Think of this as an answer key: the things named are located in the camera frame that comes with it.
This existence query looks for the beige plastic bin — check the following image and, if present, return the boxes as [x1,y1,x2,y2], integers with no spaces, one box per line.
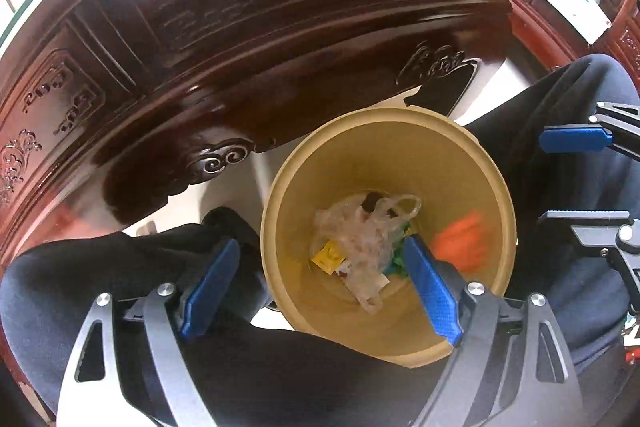
[260,107,519,369]

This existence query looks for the clear plastic bag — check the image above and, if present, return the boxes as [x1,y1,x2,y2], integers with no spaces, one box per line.
[314,194,424,316]

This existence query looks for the green paper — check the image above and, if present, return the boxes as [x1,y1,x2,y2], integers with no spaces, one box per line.
[385,222,416,281]

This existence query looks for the red paper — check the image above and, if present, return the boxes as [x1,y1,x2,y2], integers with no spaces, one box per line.
[432,209,489,276]

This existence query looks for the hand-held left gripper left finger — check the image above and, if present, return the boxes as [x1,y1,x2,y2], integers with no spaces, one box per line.
[52,238,241,427]

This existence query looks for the long carved wooden sofa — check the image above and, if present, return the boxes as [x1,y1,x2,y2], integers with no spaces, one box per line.
[507,0,640,86]

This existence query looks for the person's black pants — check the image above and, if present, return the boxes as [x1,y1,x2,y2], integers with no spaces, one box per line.
[0,54,640,427]

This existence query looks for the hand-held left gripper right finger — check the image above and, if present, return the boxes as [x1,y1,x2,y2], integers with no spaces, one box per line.
[402,234,583,427]

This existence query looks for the small yellow wrapper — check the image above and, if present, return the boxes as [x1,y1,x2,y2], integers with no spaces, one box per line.
[311,242,346,274]

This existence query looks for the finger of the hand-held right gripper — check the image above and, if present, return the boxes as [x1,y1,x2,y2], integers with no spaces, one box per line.
[540,102,640,160]
[537,209,640,305]

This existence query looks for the carved wooden coffee table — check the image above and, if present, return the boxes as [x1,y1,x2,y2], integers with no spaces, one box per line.
[0,0,544,269]

